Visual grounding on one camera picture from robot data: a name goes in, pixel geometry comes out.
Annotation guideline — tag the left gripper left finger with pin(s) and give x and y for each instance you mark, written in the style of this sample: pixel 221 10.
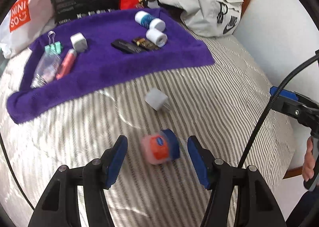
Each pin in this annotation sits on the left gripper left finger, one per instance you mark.
pixel 58 205

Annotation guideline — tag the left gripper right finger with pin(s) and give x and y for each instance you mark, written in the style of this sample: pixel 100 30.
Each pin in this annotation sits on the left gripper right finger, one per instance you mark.
pixel 256 205

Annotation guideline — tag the pink blue vaseline jar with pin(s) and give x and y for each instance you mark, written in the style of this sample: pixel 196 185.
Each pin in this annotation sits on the pink blue vaseline jar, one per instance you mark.
pixel 161 147

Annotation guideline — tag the clear hand sanitizer bottle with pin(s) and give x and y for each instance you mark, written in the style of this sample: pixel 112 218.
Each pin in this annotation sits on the clear hand sanitizer bottle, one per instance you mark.
pixel 46 69

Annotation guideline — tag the small white cube adapter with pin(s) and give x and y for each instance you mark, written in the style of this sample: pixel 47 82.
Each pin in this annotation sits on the small white cube adapter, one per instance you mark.
pixel 157 100

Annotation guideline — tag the pink tube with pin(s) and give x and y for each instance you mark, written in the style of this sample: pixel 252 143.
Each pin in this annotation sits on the pink tube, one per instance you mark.
pixel 67 64

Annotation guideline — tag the teal binder clip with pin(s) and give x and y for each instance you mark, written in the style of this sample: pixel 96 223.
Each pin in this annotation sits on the teal binder clip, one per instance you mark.
pixel 53 46

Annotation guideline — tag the small white roll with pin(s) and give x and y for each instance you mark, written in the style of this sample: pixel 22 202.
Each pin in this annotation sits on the small white roll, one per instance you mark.
pixel 156 37

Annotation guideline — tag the white USB charger plug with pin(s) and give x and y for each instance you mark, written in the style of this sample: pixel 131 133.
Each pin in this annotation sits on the white USB charger plug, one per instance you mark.
pixel 79 43

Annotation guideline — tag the black rectangular stick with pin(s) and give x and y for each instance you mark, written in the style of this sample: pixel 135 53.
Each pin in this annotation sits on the black rectangular stick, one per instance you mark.
pixel 126 47

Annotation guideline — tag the dark Grand Reserve lighter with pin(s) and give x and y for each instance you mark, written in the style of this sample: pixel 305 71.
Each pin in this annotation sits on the dark Grand Reserve lighter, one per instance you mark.
pixel 145 44

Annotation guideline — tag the white blue cylindrical bottle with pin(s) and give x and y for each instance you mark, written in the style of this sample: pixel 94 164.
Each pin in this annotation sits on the white blue cylindrical bottle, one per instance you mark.
pixel 148 21

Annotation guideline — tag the person's right hand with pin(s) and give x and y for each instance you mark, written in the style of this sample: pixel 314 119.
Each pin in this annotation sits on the person's right hand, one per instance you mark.
pixel 309 162

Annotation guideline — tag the grey Nike waist bag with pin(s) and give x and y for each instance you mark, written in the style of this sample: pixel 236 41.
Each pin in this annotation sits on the grey Nike waist bag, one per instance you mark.
pixel 206 18

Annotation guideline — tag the purple towel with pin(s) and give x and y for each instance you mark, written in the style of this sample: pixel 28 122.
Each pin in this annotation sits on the purple towel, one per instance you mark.
pixel 102 65

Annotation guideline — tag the white Miniso plastic bag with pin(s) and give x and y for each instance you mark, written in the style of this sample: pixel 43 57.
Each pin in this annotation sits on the white Miniso plastic bag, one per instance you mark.
pixel 25 22

